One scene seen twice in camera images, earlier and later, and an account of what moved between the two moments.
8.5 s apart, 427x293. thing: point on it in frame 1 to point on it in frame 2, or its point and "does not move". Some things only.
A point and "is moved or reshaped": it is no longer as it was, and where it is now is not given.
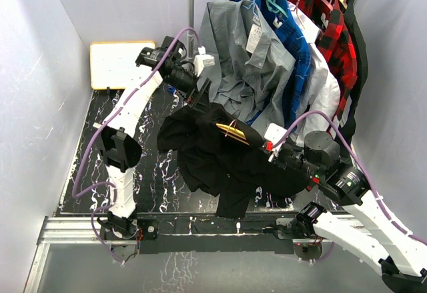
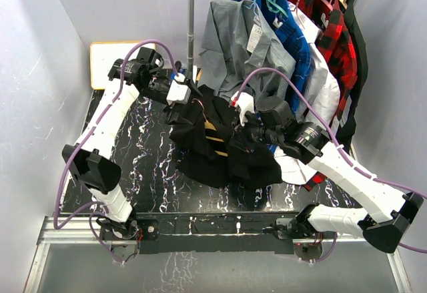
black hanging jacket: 361,51 does not move
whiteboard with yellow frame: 113,64 does not move
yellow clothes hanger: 232,132 to 208,125
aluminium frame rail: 85,229 does not move
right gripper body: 295,159 to 253,133
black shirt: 221,153 is moved or reshaped
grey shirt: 252,69 does not move
